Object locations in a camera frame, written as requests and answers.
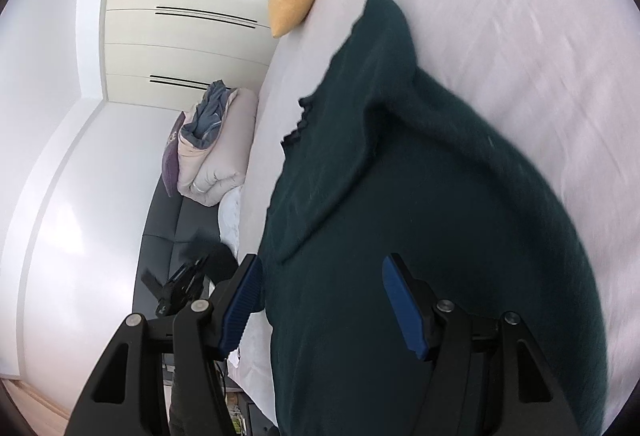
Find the bed with white sheet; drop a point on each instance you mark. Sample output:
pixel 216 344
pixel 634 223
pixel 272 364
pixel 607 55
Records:
pixel 500 15

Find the dark grey sofa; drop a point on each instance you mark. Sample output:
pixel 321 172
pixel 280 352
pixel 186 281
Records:
pixel 160 226

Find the dark green sweater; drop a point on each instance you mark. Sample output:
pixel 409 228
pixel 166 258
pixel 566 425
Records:
pixel 400 191

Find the white quilt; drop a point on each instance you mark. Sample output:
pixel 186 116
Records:
pixel 230 216

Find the purple pillow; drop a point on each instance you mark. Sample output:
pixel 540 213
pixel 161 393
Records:
pixel 170 165

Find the cream wardrobe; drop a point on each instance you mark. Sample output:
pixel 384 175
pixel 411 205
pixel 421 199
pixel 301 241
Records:
pixel 175 50

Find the blue grey cloth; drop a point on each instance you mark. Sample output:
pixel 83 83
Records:
pixel 207 113

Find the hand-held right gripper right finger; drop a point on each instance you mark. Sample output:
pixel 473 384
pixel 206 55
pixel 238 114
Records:
pixel 405 311

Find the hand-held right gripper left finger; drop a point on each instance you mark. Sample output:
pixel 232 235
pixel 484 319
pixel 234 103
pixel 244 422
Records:
pixel 242 311

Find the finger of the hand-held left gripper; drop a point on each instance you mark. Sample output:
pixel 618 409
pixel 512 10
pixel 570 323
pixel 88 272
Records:
pixel 177 288

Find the folded pale pink duvet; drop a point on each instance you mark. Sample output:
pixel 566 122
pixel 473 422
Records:
pixel 225 155

